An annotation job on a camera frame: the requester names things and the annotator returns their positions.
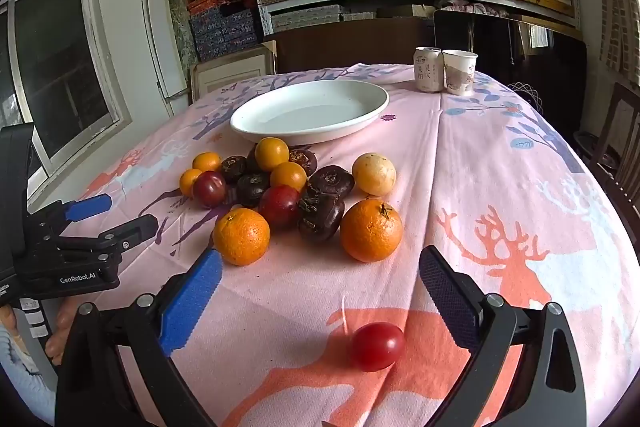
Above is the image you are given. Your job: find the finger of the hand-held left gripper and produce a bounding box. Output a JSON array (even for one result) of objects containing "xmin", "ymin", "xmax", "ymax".
[
  {"xmin": 27, "ymin": 194, "xmax": 113, "ymax": 235},
  {"xmin": 55, "ymin": 214, "xmax": 160, "ymax": 264}
]

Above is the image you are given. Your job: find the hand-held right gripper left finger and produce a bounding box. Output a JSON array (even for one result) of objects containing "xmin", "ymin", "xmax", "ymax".
[{"xmin": 56, "ymin": 248, "xmax": 224, "ymax": 427}]

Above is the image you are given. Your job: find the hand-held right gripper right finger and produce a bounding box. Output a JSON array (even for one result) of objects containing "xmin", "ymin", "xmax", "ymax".
[{"xmin": 419, "ymin": 245, "xmax": 587, "ymax": 427}]

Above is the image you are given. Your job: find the small orange tangerine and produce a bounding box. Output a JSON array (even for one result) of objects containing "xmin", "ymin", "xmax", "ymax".
[
  {"xmin": 192, "ymin": 151, "xmax": 222, "ymax": 172},
  {"xmin": 179, "ymin": 168, "xmax": 203, "ymax": 198}
]

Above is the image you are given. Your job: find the red cherry tomato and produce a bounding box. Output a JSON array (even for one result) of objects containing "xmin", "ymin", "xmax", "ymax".
[{"xmin": 349, "ymin": 322, "xmax": 406, "ymax": 372}]

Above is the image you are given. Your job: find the large red tomato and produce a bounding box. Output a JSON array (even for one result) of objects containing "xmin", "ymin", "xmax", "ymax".
[{"xmin": 193, "ymin": 171, "xmax": 228, "ymax": 208}]

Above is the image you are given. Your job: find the dark water chestnut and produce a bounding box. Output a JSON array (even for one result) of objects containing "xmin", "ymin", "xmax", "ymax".
[
  {"xmin": 288, "ymin": 148, "xmax": 318, "ymax": 175},
  {"xmin": 236, "ymin": 172, "xmax": 272, "ymax": 208},
  {"xmin": 306, "ymin": 165, "xmax": 356, "ymax": 198},
  {"xmin": 220, "ymin": 155, "xmax": 249, "ymax": 184},
  {"xmin": 298, "ymin": 196, "xmax": 346, "ymax": 242}
]

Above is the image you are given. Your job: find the pale orange tomato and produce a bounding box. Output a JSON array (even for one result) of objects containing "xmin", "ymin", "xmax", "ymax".
[{"xmin": 351, "ymin": 152, "xmax": 397, "ymax": 196}]

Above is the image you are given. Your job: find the white oval plate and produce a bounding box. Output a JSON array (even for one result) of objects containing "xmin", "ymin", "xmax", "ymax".
[{"xmin": 230, "ymin": 79, "xmax": 390, "ymax": 146}]

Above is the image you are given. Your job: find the person's left forearm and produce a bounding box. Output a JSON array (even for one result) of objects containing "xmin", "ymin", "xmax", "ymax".
[{"xmin": 0, "ymin": 324, "xmax": 57, "ymax": 427}]

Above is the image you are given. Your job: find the person's left hand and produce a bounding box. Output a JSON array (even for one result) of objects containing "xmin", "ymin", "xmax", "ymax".
[{"xmin": 0, "ymin": 297, "xmax": 83, "ymax": 365}]

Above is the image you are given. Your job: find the large orange with stem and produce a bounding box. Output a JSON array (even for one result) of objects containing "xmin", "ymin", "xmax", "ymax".
[{"xmin": 340, "ymin": 197, "xmax": 404, "ymax": 263}]

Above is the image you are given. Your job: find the red tomato on tablecloth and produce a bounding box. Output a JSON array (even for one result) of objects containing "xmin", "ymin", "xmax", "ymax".
[{"xmin": 258, "ymin": 185, "xmax": 302, "ymax": 229}]

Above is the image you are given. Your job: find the pink deer print tablecloth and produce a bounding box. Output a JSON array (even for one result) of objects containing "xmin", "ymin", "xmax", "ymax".
[{"xmin": 30, "ymin": 63, "xmax": 640, "ymax": 427}]

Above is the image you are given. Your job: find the grey framed window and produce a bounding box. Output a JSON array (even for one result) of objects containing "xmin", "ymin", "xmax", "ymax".
[{"xmin": 0, "ymin": 0, "xmax": 133, "ymax": 208}]

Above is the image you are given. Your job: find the orange tomato on tablecloth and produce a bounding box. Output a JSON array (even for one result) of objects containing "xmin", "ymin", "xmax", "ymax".
[{"xmin": 270, "ymin": 161, "xmax": 308, "ymax": 192}]

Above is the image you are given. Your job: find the white leaning board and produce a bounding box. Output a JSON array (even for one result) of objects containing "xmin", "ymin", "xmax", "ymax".
[{"xmin": 141, "ymin": 0, "xmax": 188, "ymax": 100}]

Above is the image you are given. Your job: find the pale framed picture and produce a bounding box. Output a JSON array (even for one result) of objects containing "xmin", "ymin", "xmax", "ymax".
[{"xmin": 190, "ymin": 41, "xmax": 277, "ymax": 105}]

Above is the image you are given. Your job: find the green marbled board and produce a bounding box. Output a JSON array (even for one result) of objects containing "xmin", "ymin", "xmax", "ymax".
[{"xmin": 165, "ymin": 0, "xmax": 201, "ymax": 68}]

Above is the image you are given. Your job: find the stack of blue patterned boxes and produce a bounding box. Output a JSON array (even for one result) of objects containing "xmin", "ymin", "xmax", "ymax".
[{"xmin": 187, "ymin": 0, "xmax": 262, "ymax": 62}]

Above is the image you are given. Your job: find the white paper cup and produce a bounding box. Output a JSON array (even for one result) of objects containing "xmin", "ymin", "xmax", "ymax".
[{"xmin": 442, "ymin": 49, "xmax": 479, "ymax": 96}]

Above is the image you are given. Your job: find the white beverage can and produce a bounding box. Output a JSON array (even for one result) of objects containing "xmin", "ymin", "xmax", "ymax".
[{"xmin": 413, "ymin": 47, "xmax": 445, "ymax": 93}]

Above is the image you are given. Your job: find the dark wooden chair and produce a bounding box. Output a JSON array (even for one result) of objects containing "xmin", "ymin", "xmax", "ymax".
[{"xmin": 572, "ymin": 82, "xmax": 640, "ymax": 208}]

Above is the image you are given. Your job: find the brown wooden cabinet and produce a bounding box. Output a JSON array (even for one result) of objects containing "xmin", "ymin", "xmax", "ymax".
[{"xmin": 262, "ymin": 17, "xmax": 436, "ymax": 75}]

